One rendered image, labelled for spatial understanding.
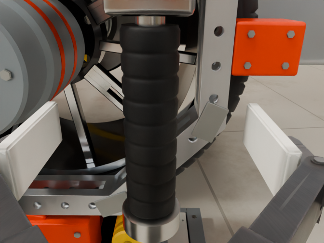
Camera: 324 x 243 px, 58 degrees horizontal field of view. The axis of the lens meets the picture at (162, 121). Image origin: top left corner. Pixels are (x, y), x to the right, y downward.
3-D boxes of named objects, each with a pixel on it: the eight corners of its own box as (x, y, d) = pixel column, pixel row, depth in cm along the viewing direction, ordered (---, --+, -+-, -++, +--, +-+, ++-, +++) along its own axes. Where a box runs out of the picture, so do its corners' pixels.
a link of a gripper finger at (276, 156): (287, 151, 13) (303, 151, 13) (246, 102, 20) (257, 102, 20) (276, 205, 15) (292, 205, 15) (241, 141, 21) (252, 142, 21)
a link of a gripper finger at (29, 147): (19, 202, 15) (3, 202, 15) (62, 140, 21) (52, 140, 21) (7, 149, 13) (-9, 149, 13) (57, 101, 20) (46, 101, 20)
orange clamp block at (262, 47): (220, 64, 46) (277, 65, 46) (231, 76, 39) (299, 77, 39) (224, 18, 43) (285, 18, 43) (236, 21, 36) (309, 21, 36)
